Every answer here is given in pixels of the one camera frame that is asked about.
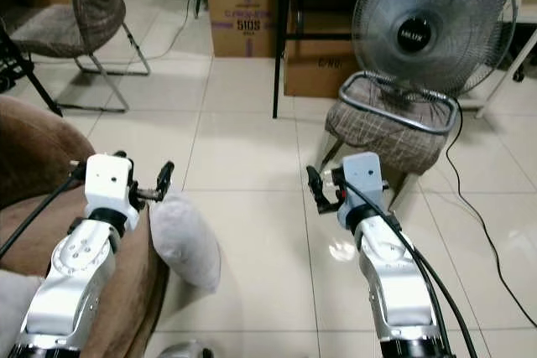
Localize light grey pillow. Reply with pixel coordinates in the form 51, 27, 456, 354
149, 190, 222, 293

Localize brown sofa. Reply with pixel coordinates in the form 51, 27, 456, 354
0, 95, 170, 358

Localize grey sofa cushion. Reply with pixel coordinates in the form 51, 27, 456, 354
0, 270, 43, 358

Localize plain cardboard box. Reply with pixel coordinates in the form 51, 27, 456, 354
283, 0, 366, 99

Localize brown mesh-back chair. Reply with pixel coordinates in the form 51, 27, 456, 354
4, 0, 152, 114

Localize cardboard box purple print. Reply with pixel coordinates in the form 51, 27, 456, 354
205, 0, 282, 60

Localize white metal leg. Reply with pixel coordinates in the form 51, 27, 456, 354
474, 27, 537, 120

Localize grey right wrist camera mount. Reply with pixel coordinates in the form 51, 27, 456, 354
336, 152, 384, 231

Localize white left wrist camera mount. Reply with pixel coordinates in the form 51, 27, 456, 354
84, 153, 140, 223

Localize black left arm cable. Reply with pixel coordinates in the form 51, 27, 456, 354
0, 163, 89, 258

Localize black fan power cable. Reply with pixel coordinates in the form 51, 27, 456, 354
445, 105, 537, 325

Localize thin white cable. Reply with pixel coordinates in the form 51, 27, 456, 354
130, 0, 207, 64

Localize tangled black cables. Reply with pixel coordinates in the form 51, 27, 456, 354
0, 56, 36, 95

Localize black wire-guard fan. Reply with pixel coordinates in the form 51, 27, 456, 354
351, 0, 518, 101

